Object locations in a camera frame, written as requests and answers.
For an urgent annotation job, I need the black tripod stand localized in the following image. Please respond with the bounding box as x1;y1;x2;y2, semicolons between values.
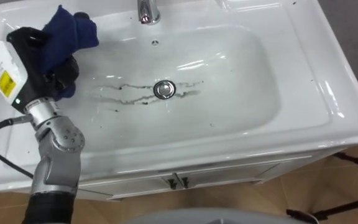
286;151;358;224

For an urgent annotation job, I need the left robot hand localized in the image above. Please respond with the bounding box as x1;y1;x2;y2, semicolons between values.
0;11;91;114

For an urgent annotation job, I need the chrome sink drain plug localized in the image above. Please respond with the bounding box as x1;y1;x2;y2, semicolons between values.
153;80;177;100

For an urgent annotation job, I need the dark blue cloth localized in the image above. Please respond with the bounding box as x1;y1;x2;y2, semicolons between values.
39;4;100;101

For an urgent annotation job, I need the white sink vanity cabinet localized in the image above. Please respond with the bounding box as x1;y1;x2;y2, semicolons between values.
0;0;358;201

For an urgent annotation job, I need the chrome faucet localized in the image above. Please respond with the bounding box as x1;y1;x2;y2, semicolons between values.
137;0;162;26

